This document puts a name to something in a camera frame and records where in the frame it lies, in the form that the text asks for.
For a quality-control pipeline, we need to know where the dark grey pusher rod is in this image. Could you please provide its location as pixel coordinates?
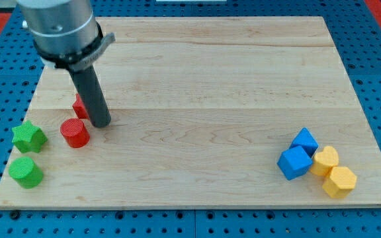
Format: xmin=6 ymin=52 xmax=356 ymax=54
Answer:
xmin=68 ymin=66 xmax=111 ymax=128

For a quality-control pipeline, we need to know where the red star block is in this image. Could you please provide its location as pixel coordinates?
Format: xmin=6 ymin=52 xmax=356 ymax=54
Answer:
xmin=72 ymin=93 xmax=89 ymax=120

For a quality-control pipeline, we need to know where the red cylinder block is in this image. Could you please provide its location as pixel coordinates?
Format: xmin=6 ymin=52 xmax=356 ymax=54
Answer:
xmin=60 ymin=118 xmax=90 ymax=148

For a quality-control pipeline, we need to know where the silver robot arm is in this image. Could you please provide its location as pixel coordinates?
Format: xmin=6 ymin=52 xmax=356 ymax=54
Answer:
xmin=17 ymin=0 xmax=115 ymax=128

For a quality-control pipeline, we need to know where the green star block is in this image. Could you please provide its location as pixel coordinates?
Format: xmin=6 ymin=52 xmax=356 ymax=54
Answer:
xmin=11 ymin=120 xmax=48 ymax=153

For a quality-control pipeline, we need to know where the green cylinder block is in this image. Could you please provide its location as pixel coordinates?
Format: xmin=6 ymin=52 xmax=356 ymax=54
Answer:
xmin=9 ymin=157 xmax=44 ymax=189

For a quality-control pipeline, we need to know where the wooden board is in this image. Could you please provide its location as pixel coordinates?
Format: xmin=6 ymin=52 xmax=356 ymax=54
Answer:
xmin=0 ymin=17 xmax=381 ymax=210

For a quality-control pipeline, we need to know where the blue cube block front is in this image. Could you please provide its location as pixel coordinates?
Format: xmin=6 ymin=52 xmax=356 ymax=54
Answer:
xmin=277 ymin=145 xmax=313 ymax=180

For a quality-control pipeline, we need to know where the blue cube block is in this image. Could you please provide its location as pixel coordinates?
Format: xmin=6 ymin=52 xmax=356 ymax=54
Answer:
xmin=277 ymin=145 xmax=313 ymax=180
xmin=289 ymin=128 xmax=319 ymax=157

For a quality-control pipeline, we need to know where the blue cube block rear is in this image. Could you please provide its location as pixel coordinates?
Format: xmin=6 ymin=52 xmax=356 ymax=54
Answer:
xmin=289 ymin=128 xmax=319 ymax=157

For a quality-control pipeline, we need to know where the yellow heart block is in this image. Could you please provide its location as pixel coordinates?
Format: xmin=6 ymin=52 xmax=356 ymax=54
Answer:
xmin=310 ymin=145 xmax=339 ymax=177

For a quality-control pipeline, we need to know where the yellow hexagon block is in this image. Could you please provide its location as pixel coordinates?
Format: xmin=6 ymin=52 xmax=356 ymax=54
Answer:
xmin=322 ymin=167 xmax=357 ymax=199

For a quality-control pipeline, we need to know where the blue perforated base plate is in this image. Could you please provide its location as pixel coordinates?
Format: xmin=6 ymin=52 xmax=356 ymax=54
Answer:
xmin=0 ymin=0 xmax=381 ymax=237

